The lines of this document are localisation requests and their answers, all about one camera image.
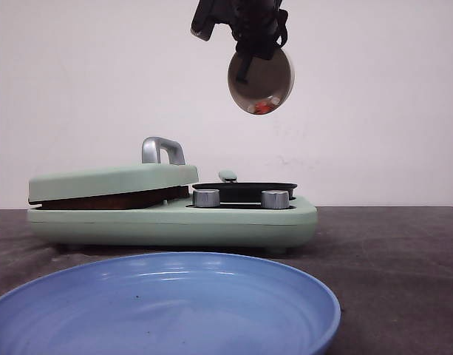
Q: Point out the left silver control knob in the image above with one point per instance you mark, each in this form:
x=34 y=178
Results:
x=206 y=198

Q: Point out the pink shrimp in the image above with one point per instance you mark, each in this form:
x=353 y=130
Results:
x=263 y=108
x=272 y=99

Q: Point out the blue round plate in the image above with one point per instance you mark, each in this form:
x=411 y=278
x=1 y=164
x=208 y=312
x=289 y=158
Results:
x=171 y=303

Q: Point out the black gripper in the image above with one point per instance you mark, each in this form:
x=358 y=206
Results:
x=259 y=29

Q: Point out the white bread slice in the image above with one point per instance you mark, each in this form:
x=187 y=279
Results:
x=122 y=201

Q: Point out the mint green breakfast maker base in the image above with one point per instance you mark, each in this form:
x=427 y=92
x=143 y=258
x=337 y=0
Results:
x=178 y=223

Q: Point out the black round frying pan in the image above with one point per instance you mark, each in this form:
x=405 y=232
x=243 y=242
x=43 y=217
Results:
x=233 y=191

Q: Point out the right silver control knob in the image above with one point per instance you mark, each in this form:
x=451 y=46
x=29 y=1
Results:
x=275 y=199

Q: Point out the beige ribbed bowl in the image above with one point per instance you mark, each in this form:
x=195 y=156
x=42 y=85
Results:
x=273 y=77

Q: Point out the breakfast maker hinged lid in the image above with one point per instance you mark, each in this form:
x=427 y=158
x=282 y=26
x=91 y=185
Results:
x=163 y=166

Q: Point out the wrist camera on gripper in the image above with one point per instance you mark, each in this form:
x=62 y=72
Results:
x=202 y=23

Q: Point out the silver control knob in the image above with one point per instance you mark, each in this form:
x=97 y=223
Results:
x=206 y=198
x=275 y=199

